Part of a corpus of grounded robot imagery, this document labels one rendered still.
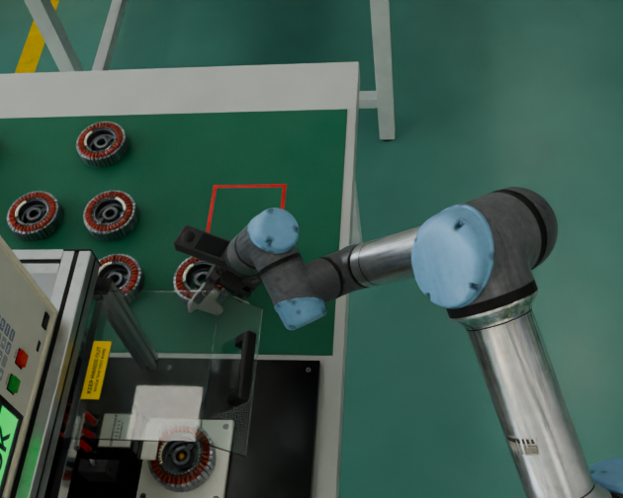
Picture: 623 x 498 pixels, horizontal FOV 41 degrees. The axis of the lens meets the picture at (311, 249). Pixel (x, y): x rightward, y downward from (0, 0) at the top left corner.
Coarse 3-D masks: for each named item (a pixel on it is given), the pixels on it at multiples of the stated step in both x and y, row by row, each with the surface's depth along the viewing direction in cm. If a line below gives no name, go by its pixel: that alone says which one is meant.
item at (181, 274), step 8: (192, 256) 164; (184, 264) 163; (192, 264) 162; (200, 264) 163; (208, 264) 162; (176, 272) 163; (184, 272) 161; (192, 272) 163; (200, 272) 164; (176, 280) 161; (184, 280) 160; (200, 280) 163; (176, 288) 161; (184, 288) 159
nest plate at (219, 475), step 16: (144, 464) 144; (224, 464) 142; (144, 480) 142; (208, 480) 141; (224, 480) 141; (144, 496) 141; (160, 496) 140; (176, 496) 140; (192, 496) 140; (208, 496) 139
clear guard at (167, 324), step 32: (96, 320) 128; (128, 320) 127; (160, 320) 126; (192, 320) 126; (224, 320) 126; (256, 320) 130; (128, 352) 124; (160, 352) 123; (192, 352) 123; (224, 352) 124; (256, 352) 128; (128, 384) 121; (160, 384) 120; (192, 384) 120; (224, 384) 121; (64, 416) 119; (96, 416) 119; (128, 416) 118; (160, 416) 118; (192, 416) 117; (224, 416) 119; (224, 448) 117
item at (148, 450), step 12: (60, 444) 135; (96, 444) 132; (108, 444) 132; (120, 444) 132; (132, 444) 131; (144, 444) 135; (156, 444) 135; (84, 456) 134; (96, 456) 134; (108, 456) 133; (120, 456) 133; (132, 456) 133; (144, 456) 134
